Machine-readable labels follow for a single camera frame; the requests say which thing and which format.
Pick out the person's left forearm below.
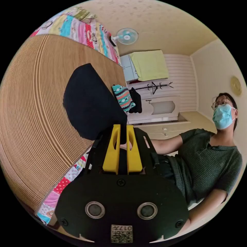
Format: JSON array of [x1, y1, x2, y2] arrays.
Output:
[[181, 189, 228, 233]]

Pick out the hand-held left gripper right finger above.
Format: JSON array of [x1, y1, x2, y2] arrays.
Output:
[[126, 125, 143, 175]]

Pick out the light blue wall fan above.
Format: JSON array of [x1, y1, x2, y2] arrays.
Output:
[[110, 28, 139, 47]]

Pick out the person's body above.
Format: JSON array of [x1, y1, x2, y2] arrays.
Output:
[[154, 92, 243, 209]]

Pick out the person's right forearm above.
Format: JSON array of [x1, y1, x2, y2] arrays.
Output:
[[150, 135, 183, 155]]

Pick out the white door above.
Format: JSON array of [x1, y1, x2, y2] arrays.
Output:
[[127, 95, 191, 125]]

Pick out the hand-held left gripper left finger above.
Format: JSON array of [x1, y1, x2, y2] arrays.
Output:
[[102, 124, 121, 175]]

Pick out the yellow-green cloth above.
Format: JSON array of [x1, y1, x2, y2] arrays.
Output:
[[129, 50, 169, 82]]

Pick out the pile of clothes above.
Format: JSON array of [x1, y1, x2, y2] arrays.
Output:
[[112, 84, 143, 114]]

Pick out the black pants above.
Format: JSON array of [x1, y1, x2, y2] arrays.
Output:
[[63, 63, 128, 145]]

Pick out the bed with woven mat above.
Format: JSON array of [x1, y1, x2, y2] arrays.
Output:
[[0, 7, 128, 226]]

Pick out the light blue cupboard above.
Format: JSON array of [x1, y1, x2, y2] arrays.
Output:
[[120, 54, 139, 82]]

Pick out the round gold wall ornament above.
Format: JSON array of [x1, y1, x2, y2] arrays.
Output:
[[230, 76, 242, 96]]

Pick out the black coat rack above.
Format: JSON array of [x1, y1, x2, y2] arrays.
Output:
[[135, 81, 173, 95]]

